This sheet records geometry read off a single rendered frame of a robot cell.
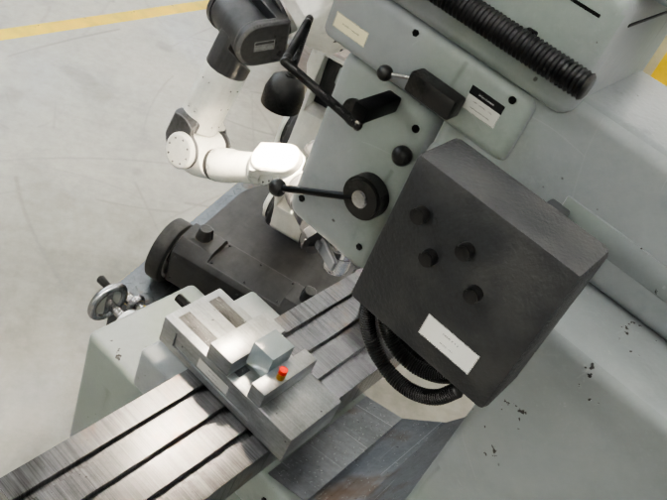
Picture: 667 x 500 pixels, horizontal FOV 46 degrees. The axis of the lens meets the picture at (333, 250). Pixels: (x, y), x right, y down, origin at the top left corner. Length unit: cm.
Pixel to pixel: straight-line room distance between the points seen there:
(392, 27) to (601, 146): 32
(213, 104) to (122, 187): 178
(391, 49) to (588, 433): 55
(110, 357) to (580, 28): 126
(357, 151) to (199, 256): 115
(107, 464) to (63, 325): 142
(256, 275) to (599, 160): 144
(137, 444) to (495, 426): 67
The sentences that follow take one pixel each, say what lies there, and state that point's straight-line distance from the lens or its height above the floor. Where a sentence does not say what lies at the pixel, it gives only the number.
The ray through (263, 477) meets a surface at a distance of 158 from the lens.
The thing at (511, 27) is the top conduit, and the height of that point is 180.
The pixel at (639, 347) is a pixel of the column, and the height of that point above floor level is 156.
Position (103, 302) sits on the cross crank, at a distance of 205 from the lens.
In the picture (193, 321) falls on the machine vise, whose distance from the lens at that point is 156.
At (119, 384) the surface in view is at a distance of 185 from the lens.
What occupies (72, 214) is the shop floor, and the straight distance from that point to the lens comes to 321.
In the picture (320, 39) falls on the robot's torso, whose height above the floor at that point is 145.
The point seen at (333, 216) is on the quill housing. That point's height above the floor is 137.
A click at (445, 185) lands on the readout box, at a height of 171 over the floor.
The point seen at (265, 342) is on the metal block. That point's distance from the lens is 147.
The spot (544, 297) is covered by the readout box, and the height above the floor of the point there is 168.
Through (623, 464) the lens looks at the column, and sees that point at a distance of 101.
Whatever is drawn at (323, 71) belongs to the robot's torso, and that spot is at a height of 121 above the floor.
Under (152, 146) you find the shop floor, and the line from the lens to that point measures 365.
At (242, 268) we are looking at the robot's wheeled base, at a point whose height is 59.
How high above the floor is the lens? 211
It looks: 38 degrees down
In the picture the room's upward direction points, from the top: 24 degrees clockwise
